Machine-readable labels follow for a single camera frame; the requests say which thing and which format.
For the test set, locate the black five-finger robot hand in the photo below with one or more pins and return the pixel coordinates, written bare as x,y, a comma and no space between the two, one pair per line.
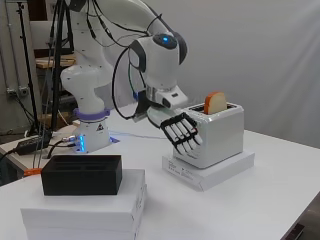
181,133

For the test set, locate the slice of toast bread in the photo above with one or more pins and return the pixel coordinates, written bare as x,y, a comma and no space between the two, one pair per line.
216,103

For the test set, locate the white seven-joint robot arm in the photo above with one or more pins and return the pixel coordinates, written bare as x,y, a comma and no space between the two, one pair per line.
160,60

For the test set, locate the steel toaster with red lever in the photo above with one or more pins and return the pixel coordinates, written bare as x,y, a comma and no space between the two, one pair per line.
223,136

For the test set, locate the white flat box stand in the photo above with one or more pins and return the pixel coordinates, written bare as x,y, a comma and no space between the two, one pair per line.
206,175

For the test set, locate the black block with slots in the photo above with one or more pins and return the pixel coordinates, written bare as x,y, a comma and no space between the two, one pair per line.
83,178

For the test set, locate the large white flat box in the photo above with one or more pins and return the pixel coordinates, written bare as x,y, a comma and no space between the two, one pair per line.
83,208
80,234

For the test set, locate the black stand pole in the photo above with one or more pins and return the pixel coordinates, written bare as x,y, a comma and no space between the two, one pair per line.
58,50

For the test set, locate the black power adapter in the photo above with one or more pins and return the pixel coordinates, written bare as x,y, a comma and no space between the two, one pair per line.
31,145

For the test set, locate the orange clamp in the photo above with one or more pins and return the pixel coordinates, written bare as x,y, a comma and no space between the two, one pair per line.
32,171

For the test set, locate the wooden table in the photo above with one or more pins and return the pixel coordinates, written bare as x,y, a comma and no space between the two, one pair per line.
45,62

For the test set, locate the black tripod stand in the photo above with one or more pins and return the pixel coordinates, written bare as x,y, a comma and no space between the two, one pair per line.
28,66

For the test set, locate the wall power outlet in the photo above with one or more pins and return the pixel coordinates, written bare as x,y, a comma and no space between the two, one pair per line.
18,91

